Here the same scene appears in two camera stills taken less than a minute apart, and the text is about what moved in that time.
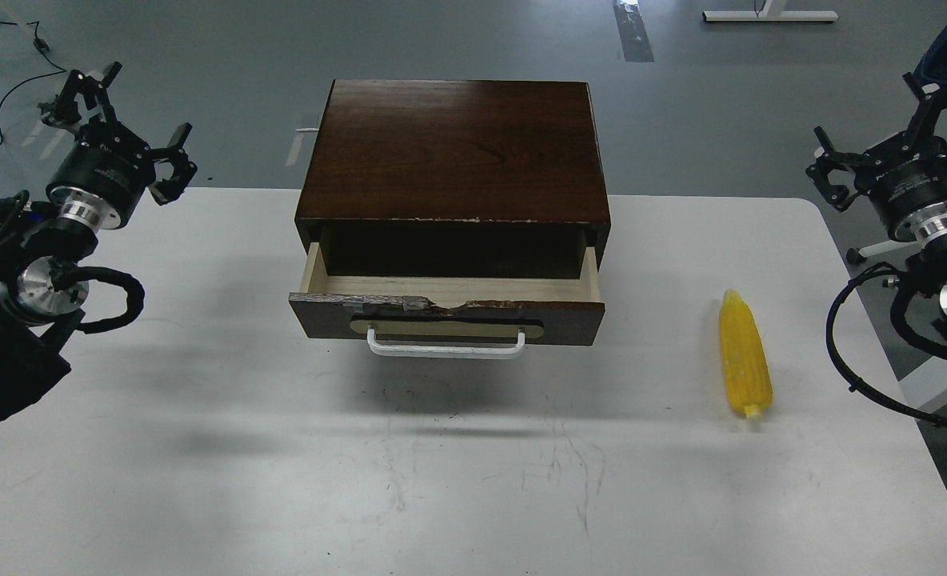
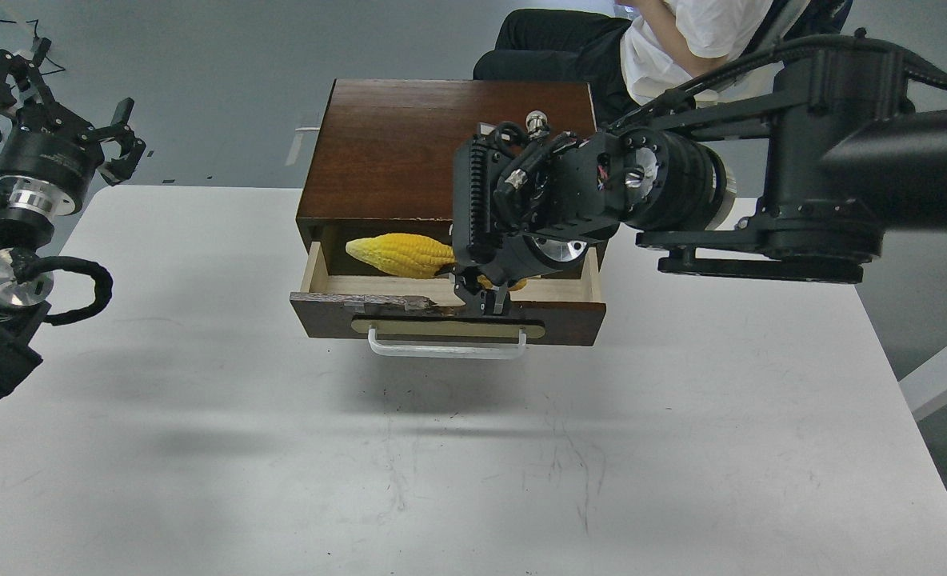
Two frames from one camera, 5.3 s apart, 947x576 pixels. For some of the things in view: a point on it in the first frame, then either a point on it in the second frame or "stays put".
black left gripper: (107, 171) -> (48, 156)
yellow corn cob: (745, 364) -> (413, 256)
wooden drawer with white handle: (445, 315) stays put
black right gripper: (906, 173) -> (530, 199)
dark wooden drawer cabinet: (445, 178) stays put
